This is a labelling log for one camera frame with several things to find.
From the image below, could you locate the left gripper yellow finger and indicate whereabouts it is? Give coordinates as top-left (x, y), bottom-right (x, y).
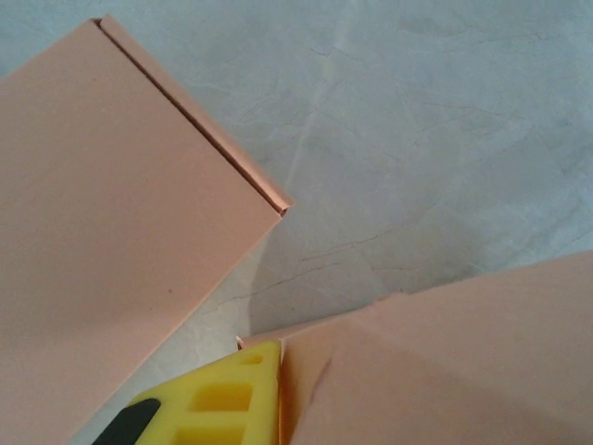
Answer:
top-left (95, 339), bottom-right (284, 445)

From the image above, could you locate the orange cardboard sheet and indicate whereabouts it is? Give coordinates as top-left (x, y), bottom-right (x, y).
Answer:
top-left (235, 249), bottom-right (593, 445)

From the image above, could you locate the pink paper box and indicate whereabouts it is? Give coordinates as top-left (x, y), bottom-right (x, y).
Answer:
top-left (0, 13), bottom-right (297, 441)

